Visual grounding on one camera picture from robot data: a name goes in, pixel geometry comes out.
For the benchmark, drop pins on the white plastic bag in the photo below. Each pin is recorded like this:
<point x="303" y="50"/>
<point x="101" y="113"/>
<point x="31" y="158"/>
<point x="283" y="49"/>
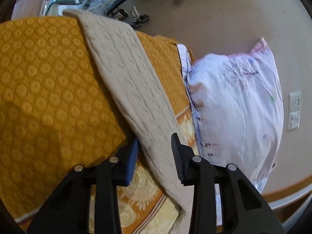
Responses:
<point x="24" y="2"/>

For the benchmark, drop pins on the white wall socket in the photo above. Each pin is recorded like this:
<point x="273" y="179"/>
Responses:
<point x="295" y="101"/>

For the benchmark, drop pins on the white floral tree-print pillow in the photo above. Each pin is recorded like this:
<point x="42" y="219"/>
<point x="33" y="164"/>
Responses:
<point x="234" y="117"/>

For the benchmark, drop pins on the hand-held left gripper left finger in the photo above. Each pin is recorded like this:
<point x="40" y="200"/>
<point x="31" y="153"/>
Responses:
<point x="132" y="162"/>

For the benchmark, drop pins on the beige quilted cloth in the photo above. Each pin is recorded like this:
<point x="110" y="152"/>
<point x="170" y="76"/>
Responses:
<point x="126" y="78"/>

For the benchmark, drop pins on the mustard textured blanket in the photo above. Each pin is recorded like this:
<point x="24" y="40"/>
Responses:
<point x="48" y="90"/>

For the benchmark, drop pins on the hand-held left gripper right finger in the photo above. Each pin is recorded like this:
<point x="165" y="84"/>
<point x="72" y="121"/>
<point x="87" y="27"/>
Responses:
<point x="176" y="151"/>

